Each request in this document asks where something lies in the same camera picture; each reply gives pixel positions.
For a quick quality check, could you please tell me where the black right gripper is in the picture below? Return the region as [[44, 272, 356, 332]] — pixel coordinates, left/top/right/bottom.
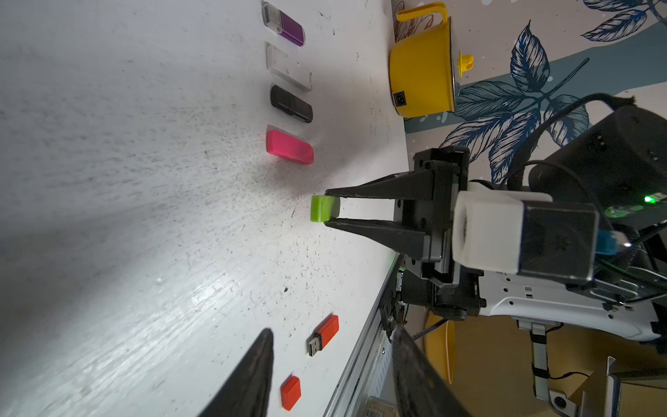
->
[[324, 146, 482, 320]]

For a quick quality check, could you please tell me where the yellow pot with black lid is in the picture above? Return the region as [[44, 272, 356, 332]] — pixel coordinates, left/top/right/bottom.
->
[[389, 2, 475, 118]]

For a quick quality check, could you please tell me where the purple usb drive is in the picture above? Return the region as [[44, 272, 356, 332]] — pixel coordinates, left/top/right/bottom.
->
[[262, 1, 306, 47]]

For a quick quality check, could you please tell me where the green usb drive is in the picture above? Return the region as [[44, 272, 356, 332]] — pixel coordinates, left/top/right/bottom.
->
[[310, 196, 340, 222]]

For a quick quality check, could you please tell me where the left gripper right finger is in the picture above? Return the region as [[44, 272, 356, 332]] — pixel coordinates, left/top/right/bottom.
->
[[392, 327, 471, 417]]

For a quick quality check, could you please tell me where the red usb cap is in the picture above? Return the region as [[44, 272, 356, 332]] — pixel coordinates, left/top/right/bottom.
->
[[281, 375, 302, 411]]

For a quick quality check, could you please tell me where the red usb drive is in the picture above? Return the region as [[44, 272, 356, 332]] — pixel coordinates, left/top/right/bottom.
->
[[307, 314, 340, 356]]

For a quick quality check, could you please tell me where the clear usb drive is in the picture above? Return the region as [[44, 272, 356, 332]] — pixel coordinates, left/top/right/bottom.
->
[[265, 43, 314, 92]]

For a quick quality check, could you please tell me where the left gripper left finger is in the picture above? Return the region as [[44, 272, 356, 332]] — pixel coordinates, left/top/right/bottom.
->
[[199, 328, 274, 417]]

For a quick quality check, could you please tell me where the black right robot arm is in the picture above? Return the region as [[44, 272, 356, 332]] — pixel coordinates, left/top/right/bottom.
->
[[311, 93, 666, 354]]

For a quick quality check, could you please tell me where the pink usb drive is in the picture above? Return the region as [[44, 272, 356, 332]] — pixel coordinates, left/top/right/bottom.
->
[[266, 130, 314, 165]]

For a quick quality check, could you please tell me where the black usb drive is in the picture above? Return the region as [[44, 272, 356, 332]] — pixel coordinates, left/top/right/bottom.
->
[[270, 85, 314, 123]]

